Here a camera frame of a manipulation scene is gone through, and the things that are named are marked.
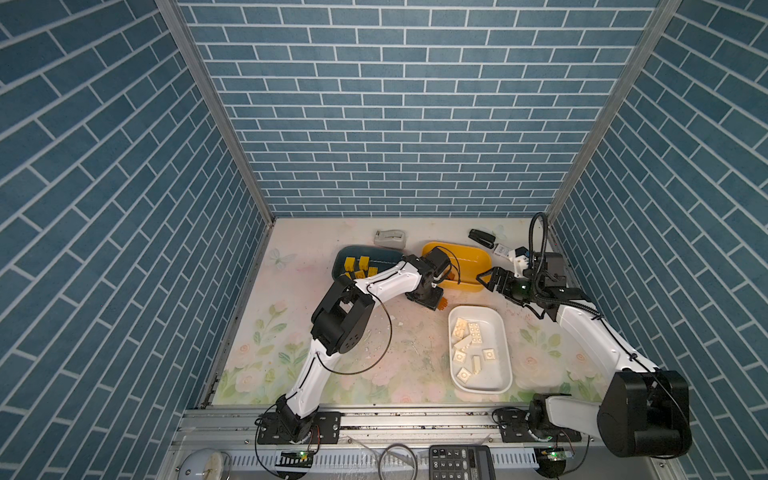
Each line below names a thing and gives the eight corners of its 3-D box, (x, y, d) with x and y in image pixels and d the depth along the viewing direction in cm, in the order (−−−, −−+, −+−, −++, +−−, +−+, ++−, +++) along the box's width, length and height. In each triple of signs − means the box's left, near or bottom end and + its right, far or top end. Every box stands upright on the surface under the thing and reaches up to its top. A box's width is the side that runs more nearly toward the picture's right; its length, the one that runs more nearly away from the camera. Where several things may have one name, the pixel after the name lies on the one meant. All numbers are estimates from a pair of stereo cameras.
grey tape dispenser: (374, 248, 113) (374, 241, 110) (375, 236, 117) (374, 229, 114) (405, 248, 113) (405, 241, 110) (405, 236, 117) (405, 229, 114)
